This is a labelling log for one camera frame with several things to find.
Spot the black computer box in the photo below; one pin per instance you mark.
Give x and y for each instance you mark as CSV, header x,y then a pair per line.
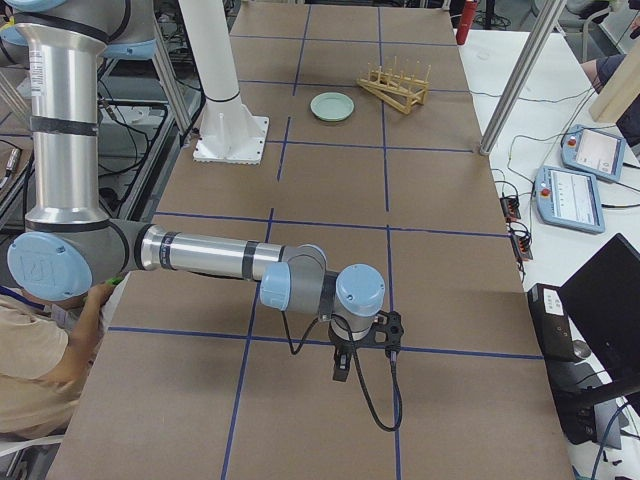
x,y
583,403

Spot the red bottle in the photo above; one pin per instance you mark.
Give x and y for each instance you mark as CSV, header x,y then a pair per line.
x,y
466,21

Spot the aluminium frame post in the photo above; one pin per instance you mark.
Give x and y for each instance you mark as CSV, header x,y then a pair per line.
x,y
532,48

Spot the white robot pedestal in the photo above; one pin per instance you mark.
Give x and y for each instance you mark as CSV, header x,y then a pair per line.
x,y
228,132

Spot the light green plate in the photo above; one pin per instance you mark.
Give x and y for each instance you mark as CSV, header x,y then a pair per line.
x,y
332,106

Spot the wooden dish rack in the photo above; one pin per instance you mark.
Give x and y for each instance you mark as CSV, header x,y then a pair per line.
x,y
402,86

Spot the teach pendant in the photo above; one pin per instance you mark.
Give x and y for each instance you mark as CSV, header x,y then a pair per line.
x,y
569,199
593,151

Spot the black monitor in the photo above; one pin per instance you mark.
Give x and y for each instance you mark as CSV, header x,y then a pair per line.
x,y
602,300

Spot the near orange black connector box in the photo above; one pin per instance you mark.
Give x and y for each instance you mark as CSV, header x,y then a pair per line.
x,y
521,244

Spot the wooden board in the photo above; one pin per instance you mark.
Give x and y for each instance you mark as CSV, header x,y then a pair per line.
x,y
616,81

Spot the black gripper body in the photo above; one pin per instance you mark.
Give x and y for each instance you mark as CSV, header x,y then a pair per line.
x,y
344,346

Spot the far orange black connector box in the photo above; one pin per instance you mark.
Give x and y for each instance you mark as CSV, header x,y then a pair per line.
x,y
510,206

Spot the near teach pendant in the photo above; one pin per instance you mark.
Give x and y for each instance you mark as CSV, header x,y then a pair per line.
x,y
569,199

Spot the orange black connector box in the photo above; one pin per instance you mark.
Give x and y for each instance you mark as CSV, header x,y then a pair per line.
x,y
521,244
510,206

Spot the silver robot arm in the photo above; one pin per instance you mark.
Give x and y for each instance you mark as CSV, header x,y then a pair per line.
x,y
71,244

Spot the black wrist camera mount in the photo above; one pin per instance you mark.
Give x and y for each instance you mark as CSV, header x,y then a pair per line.
x,y
387,331

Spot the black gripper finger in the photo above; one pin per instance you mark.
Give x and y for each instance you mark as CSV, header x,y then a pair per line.
x,y
341,368

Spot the person in beige shirt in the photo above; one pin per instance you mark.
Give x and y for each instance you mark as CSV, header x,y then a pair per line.
x,y
47,350

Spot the far teach pendant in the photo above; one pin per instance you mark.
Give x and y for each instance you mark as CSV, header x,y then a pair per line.
x,y
593,151

